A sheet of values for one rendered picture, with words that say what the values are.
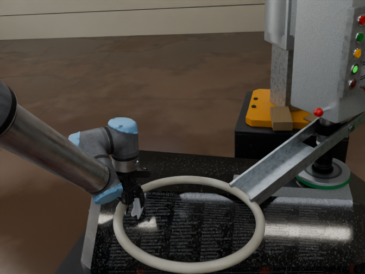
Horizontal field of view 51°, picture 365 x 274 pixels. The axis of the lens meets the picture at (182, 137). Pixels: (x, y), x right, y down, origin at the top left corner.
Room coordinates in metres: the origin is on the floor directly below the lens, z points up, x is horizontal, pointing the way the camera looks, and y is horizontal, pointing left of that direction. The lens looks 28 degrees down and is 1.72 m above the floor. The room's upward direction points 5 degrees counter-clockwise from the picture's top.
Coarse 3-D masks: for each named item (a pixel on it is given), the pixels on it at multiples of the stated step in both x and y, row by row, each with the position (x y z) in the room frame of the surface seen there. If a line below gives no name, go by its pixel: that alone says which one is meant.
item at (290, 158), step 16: (304, 128) 1.32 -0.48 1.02; (352, 128) 1.27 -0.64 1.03; (288, 144) 1.27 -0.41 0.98; (304, 144) 1.29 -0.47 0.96; (320, 144) 1.21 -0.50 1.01; (272, 160) 1.23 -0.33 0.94; (288, 160) 1.22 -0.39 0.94; (304, 160) 1.16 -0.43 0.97; (240, 176) 1.16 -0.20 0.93; (256, 176) 1.19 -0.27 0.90; (272, 176) 1.17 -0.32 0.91; (288, 176) 1.12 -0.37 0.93; (256, 192) 1.06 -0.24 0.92; (272, 192) 1.09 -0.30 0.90
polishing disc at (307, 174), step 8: (336, 160) 1.36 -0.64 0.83; (336, 168) 1.30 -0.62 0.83; (344, 168) 1.30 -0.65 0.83; (304, 176) 1.26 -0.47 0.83; (312, 176) 1.26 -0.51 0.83; (320, 176) 1.25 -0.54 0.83; (328, 176) 1.25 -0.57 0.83; (336, 176) 1.25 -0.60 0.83; (344, 176) 1.24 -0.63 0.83; (320, 184) 1.21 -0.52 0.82; (328, 184) 1.20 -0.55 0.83; (336, 184) 1.20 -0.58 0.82
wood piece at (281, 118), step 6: (270, 108) 1.94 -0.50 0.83; (276, 108) 1.93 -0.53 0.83; (282, 108) 1.93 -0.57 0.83; (288, 108) 1.92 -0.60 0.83; (270, 114) 1.92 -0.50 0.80; (276, 114) 1.86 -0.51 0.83; (282, 114) 1.85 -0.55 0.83; (288, 114) 1.85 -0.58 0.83; (276, 120) 1.79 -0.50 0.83; (282, 120) 1.78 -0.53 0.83; (288, 120) 1.77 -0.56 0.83; (276, 126) 1.77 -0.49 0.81; (282, 126) 1.76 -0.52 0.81; (288, 126) 1.76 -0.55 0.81
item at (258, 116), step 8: (256, 96) 2.25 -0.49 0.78; (264, 96) 2.24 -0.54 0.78; (256, 104) 2.12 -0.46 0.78; (264, 104) 2.11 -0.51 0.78; (272, 104) 2.10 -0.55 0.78; (248, 112) 2.02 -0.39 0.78; (256, 112) 2.01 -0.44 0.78; (264, 112) 2.00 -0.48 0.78; (296, 112) 1.97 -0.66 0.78; (304, 112) 1.96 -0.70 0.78; (248, 120) 1.93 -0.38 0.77; (256, 120) 1.91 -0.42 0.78; (264, 120) 1.90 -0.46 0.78; (296, 120) 1.87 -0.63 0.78; (304, 120) 1.86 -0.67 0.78; (296, 128) 1.84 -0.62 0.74
